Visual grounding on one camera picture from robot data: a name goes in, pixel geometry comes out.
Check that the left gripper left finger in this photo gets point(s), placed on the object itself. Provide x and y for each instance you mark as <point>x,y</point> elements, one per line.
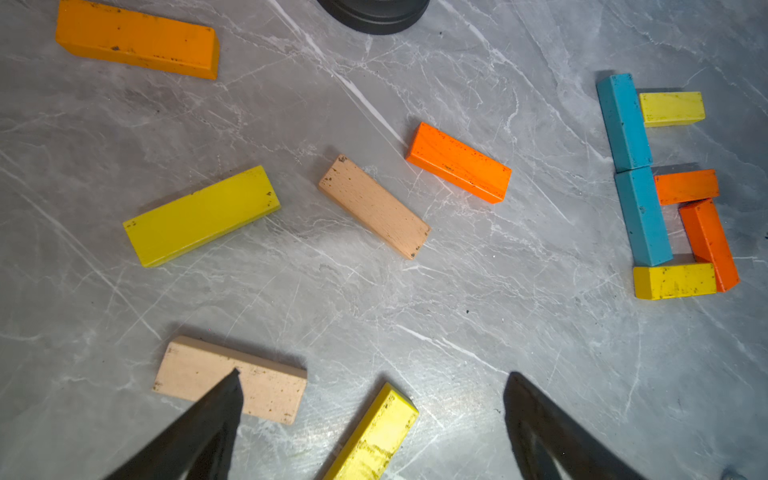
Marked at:
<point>199,444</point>

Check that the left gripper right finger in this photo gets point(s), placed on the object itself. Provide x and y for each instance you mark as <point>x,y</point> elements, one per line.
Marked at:
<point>545,440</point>

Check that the yellow block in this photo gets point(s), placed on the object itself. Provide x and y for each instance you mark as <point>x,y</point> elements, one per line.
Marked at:
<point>674,281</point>
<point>178,227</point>
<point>661,109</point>

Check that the teal block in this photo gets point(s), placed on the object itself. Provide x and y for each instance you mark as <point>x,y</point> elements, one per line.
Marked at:
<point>624,122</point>
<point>643,217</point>

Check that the orange block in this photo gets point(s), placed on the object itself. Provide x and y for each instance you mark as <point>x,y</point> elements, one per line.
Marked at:
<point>459,164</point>
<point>684,187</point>
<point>708,241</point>
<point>114,34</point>

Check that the tan block lower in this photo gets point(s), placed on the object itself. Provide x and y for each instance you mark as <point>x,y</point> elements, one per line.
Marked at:
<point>191,367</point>

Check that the tan block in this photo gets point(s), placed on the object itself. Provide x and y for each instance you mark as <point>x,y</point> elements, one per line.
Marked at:
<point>374,207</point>
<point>191,367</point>

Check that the yellow block diagonal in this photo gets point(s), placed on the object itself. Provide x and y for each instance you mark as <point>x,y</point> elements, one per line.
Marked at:
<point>378,436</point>

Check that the tan block upper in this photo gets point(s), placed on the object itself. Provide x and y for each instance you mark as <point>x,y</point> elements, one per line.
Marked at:
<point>374,207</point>

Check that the black microphone on stand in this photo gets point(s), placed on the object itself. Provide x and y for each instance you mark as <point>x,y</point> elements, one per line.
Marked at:
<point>376,17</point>

